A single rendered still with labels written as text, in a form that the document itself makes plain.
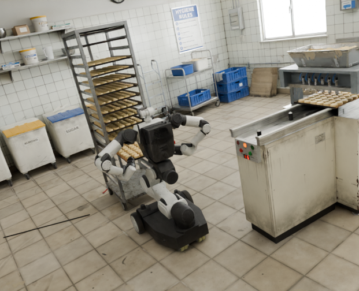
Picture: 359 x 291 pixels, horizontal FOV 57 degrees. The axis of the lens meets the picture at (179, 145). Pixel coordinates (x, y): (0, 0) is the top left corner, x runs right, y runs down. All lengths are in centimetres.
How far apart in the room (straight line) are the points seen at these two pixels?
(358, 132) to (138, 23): 479
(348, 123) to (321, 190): 56
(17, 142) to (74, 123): 85
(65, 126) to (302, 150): 373
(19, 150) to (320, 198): 400
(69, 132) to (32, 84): 103
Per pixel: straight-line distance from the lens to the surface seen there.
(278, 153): 242
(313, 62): 286
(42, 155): 534
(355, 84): 260
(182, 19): 714
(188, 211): 266
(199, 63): 647
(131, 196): 351
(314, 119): 262
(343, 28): 619
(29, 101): 586
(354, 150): 277
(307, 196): 278
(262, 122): 267
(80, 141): 546
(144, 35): 663
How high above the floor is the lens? 171
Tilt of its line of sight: 20 degrees down
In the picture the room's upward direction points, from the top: 12 degrees counter-clockwise
